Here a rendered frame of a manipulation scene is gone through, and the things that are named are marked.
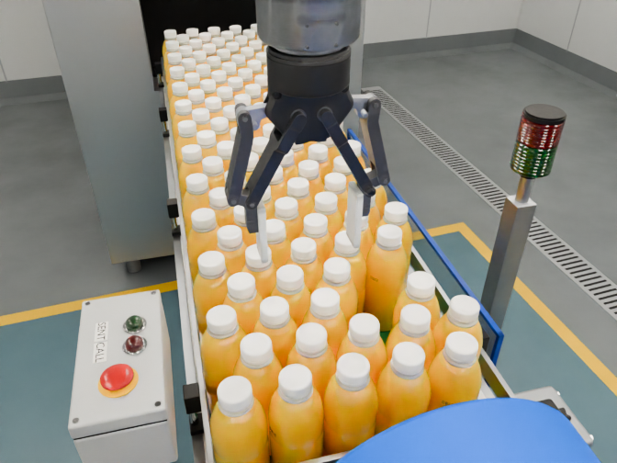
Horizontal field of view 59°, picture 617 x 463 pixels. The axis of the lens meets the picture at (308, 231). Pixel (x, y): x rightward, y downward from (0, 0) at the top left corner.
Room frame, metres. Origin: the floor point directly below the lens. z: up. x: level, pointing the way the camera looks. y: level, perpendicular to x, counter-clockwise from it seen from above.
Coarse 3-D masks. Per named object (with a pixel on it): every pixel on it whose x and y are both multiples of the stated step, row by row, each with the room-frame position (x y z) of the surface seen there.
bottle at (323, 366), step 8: (296, 344) 0.49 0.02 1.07; (328, 344) 0.50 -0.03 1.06; (296, 352) 0.48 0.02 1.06; (320, 352) 0.47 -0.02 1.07; (328, 352) 0.48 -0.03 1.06; (288, 360) 0.48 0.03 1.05; (296, 360) 0.47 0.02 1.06; (304, 360) 0.47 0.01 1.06; (312, 360) 0.47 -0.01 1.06; (320, 360) 0.47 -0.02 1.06; (328, 360) 0.47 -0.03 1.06; (312, 368) 0.46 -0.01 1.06; (320, 368) 0.46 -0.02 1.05; (328, 368) 0.47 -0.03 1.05; (336, 368) 0.48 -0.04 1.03; (312, 376) 0.46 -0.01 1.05; (320, 376) 0.46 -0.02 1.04; (328, 376) 0.46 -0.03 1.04; (312, 384) 0.45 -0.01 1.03; (320, 384) 0.46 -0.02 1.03; (320, 392) 0.45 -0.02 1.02
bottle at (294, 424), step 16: (272, 400) 0.42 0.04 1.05; (288, 400) 0.40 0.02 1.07; (304, 400) 0.40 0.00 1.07; (320, 400) 0.42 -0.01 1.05; (272, 416) 0.40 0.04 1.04; (288, 416) 0.39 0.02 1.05; (304, 416) 0.39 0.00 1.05; (320, 416) 0.40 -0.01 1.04; (272, 432) 0.40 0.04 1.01; (288, 432) 0.39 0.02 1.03; (304, 432) 0.39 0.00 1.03; (320, 432) 0.40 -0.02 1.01; (272, 448) 0.40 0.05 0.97; (288, 448) 0.39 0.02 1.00; (304, 448) 0.39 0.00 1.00; (320, 448) 0.40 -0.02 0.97
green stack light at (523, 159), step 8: (520, 144) 0.78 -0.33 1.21; (512, 152) 0.79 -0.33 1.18; (520, 152) 0.77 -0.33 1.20; (528, 152) 0.76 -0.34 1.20; (536, 152) 0.76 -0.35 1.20; (544, 152) 0.75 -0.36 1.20; (552, 152) 0.76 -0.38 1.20; (512, 160) 0.78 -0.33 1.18; (520, 160) 0.77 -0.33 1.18; (528, 160) 0.76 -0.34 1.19; (536, 160) 0.76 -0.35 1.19; (544, 160) 0.76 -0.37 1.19; (552, 160) 0.76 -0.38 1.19; (512, 168) 0.78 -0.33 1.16; (520, 168) 0.77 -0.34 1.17; (528, 168) 0.76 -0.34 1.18; (536, 168) 0.75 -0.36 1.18; (544, 168) 0.76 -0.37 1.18; (528, 176) 0.76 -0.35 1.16; (536, 176) 0.75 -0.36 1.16
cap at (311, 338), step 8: (304, 328) 0.49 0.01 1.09; (312, 328) 0.49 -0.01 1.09; (320, 328) 0.49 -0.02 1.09; (296, 336) 0.48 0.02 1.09; (304, 336) 0.48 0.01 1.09; (312, 336) 0.48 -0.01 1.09; (320, 336) 0.48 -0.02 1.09; (304, 344) 0.47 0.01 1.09; (312, 344) 0.47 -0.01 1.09; (320, 344) 0.47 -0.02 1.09; (304, 352) 0.47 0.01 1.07; (312, 352) 0.47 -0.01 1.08
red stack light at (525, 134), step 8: (520, 120) 0.80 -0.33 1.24; (528, 120) 0.77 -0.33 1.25; (520, 128) 0.79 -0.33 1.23; (528, 128) 0.77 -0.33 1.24; (536, 128) 0.76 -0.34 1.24; (544, 128) 0.76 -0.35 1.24; (552, 128) 0.75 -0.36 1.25; (560, 128) 0.76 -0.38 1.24; (520, 136) 0.78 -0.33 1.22; (528, 136) 0.77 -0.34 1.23; (536, 136) 0.76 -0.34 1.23; (544, 136) 0.75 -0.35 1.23; (552, 136) 0.76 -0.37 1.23; (560, 136) 0.77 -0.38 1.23; (528, 144) 0.76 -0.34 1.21; (536, 144) 0.76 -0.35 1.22; (544, 144) 0.75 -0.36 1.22; (552, 144) 0.76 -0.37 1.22
